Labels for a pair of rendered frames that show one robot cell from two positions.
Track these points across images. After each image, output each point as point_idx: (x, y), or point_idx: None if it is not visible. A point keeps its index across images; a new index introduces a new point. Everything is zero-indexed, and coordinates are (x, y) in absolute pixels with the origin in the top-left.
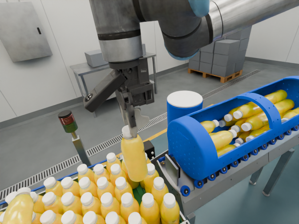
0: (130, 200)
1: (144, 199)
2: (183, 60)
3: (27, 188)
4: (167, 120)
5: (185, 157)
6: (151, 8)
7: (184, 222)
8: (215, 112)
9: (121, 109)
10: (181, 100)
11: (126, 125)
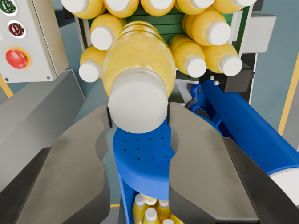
0: (108, 3)
1: (101, 32)
2: None
3: None
4: (276, 134)
5: (158, 127)
6: None
7: (50, 76)
8: None
9: (189, 185)
10: (283, 186)
11: (168, 110)
